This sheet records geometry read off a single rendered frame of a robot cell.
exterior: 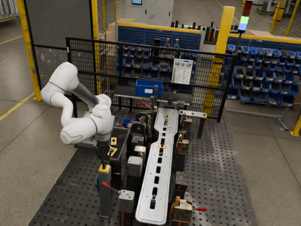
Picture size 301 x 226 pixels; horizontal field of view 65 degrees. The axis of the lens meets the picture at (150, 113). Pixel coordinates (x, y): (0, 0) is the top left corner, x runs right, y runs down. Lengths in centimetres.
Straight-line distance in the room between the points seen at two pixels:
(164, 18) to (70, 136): 766
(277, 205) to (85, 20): 364
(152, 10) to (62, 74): 710
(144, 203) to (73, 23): 318
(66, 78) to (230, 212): 157
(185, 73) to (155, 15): 602
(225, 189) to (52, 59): 349
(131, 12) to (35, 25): 484
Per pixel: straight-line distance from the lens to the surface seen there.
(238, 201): 216
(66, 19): 417
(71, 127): 122
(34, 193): 312
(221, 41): 270
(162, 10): 859
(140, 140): 191
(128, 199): 152
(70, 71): 175
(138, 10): 871
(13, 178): 338
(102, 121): 128
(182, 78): 277
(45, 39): 445
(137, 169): 169
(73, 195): 205
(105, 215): 188
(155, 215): 153
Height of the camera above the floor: 224
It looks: 31 degrees down
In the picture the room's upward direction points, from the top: 5 degrees clockwise
